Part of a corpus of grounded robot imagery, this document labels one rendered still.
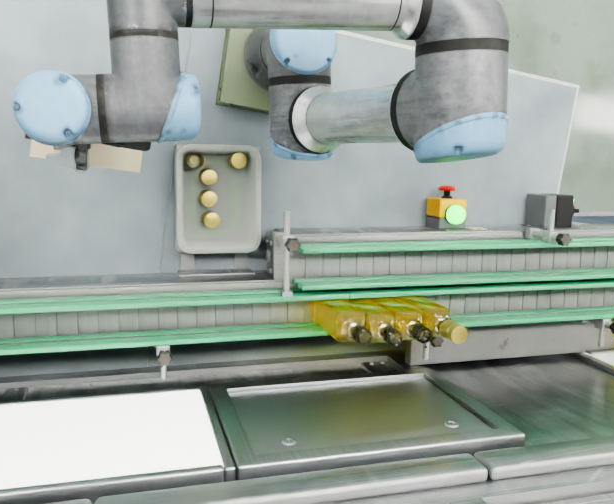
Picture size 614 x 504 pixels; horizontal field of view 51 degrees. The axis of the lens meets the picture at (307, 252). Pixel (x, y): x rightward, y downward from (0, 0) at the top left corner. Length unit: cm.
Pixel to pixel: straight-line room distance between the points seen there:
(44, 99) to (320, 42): 59
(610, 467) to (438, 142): 59
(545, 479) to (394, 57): 96
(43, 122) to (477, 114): 49
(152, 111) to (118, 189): 70
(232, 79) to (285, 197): 29
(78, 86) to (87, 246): 75
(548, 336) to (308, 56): 91
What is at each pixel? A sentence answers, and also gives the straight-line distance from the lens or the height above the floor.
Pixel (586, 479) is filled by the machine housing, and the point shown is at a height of 142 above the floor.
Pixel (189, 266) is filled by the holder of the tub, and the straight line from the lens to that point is 143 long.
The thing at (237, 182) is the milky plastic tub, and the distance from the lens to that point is 141.
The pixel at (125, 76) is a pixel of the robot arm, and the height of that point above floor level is 143.
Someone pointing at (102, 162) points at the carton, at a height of 112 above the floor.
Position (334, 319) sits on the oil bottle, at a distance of 120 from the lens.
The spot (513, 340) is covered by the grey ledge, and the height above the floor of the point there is 88.
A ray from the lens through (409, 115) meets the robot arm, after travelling 86.
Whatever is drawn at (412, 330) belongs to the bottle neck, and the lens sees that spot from 120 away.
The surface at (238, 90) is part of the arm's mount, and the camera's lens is 136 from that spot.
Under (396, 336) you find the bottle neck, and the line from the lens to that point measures 118.
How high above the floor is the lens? 216
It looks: 72 degrees down
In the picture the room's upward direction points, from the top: 118 degrees clockwise
